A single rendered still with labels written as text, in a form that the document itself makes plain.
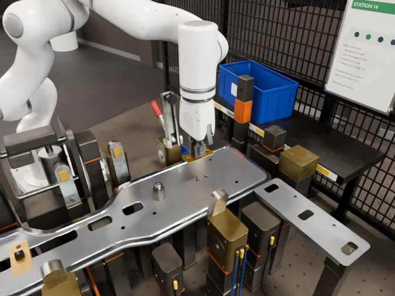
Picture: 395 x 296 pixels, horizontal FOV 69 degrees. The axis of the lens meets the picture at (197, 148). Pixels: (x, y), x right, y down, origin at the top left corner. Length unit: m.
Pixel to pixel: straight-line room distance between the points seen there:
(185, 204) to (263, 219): 0.21
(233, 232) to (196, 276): 0.37
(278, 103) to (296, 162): 0.30
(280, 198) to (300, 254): 0.33
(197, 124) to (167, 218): 0.25
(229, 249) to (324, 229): 0.25
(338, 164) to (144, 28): 0.66
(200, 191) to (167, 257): 0.22
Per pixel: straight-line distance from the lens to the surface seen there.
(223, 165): 0.91
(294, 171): 0.88
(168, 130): 0.88
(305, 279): 1.05
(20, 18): 0.87
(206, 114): 0.68
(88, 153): 0.86
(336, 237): 0.78
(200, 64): 0.63
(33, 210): 0.93
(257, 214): 0.80
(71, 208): 0.86
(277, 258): 0.99
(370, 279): 1.14
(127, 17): 0.70
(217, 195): 0.64
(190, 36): 0.62
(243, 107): 1.04
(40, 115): 1.26
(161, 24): 0.72
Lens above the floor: 1.55
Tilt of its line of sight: 34 degrees down
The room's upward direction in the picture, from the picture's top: straight up
